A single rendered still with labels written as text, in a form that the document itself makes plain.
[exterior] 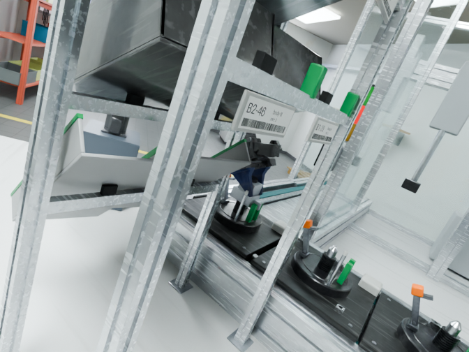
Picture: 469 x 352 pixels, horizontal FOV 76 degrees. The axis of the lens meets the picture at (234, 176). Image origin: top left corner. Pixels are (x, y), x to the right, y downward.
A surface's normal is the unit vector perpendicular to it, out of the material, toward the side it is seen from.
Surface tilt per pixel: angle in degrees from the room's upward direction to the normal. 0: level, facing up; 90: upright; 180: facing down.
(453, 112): 90
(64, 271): 0
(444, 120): 90
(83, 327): 0
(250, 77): 90
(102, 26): 90
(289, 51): 65
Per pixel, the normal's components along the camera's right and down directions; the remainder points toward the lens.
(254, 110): 0.76, 0.44
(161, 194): -0.56, 0.04
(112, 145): 0.27, 0.38
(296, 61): 0.73, 0.03
